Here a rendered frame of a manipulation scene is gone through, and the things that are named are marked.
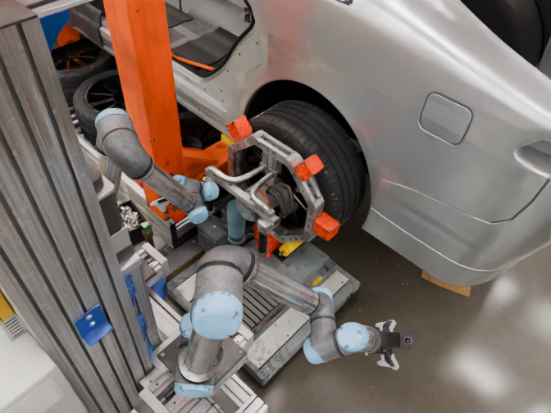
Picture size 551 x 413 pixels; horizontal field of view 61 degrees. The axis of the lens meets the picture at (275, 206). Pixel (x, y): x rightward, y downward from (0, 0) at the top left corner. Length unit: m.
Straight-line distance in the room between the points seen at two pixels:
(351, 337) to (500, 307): 1.94
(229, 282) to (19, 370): 0.57
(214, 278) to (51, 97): 0.52
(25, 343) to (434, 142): 1.40
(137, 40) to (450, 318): 2.23
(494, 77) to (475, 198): 0.43
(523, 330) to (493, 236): 1.35
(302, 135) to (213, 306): 1.05
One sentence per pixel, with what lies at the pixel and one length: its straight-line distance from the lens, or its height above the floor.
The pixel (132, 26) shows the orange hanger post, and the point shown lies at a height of 1.58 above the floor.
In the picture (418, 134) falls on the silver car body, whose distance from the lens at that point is 1.75.
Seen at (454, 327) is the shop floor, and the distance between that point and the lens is 2.95.
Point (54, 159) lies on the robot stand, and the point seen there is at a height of 1.77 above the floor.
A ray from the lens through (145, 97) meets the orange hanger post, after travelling 1.97.
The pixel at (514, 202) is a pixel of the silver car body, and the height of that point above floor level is 1.30.
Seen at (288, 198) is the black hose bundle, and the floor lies 1.02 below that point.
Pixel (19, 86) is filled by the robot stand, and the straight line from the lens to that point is 0.88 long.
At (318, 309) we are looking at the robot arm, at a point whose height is 1.18.
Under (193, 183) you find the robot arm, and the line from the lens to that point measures 1.85.
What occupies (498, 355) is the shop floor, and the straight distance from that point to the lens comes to 2.97.
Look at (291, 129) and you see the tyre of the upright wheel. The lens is 1.96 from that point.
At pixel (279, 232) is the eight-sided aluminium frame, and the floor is 0.62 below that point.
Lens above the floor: 2.38
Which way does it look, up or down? 47 degrees down
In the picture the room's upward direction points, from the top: 5 degrees clockwise
